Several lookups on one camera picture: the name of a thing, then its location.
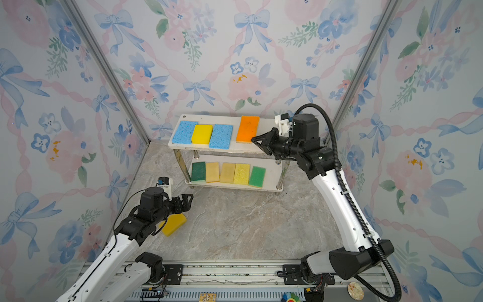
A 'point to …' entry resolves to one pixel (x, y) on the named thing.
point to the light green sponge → (257, 177)
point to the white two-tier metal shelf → (216, 150)
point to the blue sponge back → (183, 132)
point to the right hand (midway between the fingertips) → (251, 138)
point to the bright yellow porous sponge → (241, 173)
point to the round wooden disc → (355, 290)
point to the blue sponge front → (221, 136)
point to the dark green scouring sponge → (198, 171)
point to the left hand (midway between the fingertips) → (184, 195)
